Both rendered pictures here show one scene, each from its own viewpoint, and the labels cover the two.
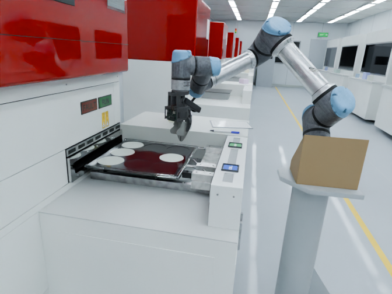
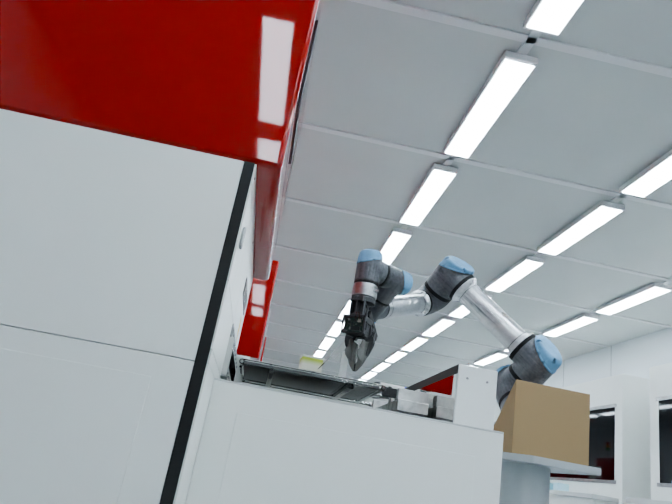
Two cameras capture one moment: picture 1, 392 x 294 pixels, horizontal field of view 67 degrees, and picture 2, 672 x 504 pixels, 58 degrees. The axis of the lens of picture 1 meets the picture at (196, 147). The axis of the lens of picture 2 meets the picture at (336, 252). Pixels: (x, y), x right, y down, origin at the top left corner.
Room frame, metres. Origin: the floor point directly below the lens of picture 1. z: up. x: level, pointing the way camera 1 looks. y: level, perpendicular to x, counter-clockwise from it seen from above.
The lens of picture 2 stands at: (-0.47, 0.61, 0.67)
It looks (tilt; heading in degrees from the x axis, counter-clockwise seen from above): 20 degrees up; 345
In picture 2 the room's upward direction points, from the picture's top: 10 degrees clockwise
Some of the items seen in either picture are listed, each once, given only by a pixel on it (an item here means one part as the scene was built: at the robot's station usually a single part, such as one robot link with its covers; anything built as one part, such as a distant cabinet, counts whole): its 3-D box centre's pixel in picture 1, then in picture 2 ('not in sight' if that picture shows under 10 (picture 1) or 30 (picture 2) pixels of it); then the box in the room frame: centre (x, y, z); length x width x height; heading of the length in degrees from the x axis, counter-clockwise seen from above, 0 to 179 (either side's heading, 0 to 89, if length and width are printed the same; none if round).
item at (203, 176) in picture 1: (203, 176); (411, 396); (0.98, -0.03, 0.89); 0.08 x 0.03 x 0.03; 80
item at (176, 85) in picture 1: (181, 85); (365, 293); (1.18, 0.07, 1.19); 0.08 x 0.08 x 0.05
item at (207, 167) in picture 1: (206, 168); not in sight; (1.06, -0.05, 0.89); 0.08 x 0.03 x 0.03; 80
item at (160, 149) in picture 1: (146, 155); (305, 382); (1.17, 0.21, 0.90); 0.34 x 0.34 x 0.01; 80
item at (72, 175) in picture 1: (99, 151); (229, 368); (1.19, 0.41, 0.89); 0.44 x 0.02 x 0.10; 170
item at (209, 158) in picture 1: (209, 168); (396, 412); (1.14, -0.06, 0.87); 0.36 x 0.08 x 0.03; 170
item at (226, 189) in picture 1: (231, 172); (439, 407); (1.04, -0.14, 0.89); 0.55 x 0.09 x 0.14; 170
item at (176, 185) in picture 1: (151, 181); not in sight; (1.04, 0.17, 0.84); 0.50 x 0.02 x 0.03; 80
